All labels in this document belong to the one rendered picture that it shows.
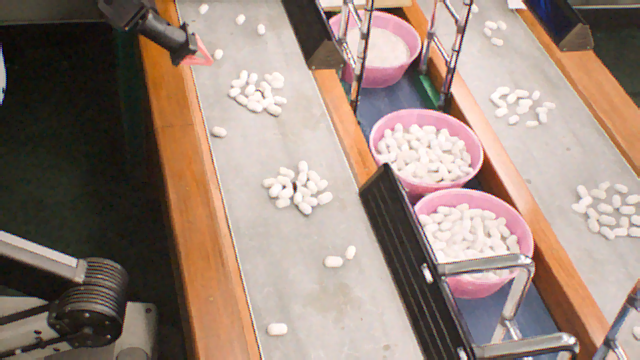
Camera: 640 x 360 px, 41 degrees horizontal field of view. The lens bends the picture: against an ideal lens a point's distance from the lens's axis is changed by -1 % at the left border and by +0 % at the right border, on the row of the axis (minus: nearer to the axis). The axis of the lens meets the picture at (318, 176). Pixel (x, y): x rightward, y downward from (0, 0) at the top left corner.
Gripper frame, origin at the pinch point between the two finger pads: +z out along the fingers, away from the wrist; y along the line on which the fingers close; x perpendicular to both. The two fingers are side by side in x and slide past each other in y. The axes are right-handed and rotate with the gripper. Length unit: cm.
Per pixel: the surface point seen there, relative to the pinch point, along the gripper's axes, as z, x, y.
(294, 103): 24.1, -3.6, -1.9
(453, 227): 45, -19, -47
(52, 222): 20, 95, 38
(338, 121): 28.9, -10.6, -12.7
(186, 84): 2.7, 10.8, 5.3
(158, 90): -2.7, 15.1, 3.4
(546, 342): 10, -39, -103
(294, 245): 17, 3, -48
